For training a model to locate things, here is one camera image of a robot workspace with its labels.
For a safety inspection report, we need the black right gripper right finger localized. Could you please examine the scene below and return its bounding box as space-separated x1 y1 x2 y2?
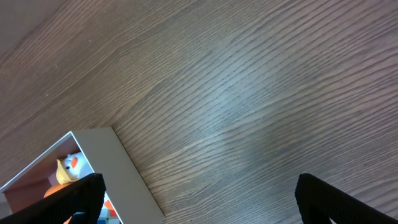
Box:
295 173 397 224

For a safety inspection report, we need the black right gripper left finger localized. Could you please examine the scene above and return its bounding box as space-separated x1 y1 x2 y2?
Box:
1 173 106 224

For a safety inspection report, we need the colourful puzzle cube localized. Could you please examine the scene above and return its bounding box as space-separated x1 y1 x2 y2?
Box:
96 194 121 224

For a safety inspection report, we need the white plush duck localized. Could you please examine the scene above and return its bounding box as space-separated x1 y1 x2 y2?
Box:
55 152 93 184

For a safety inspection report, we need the orange dinosaur toy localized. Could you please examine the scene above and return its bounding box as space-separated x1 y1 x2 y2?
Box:
44 182 72 224

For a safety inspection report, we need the white box pink interior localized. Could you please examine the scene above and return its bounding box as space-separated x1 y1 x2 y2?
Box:
1 128 165 224

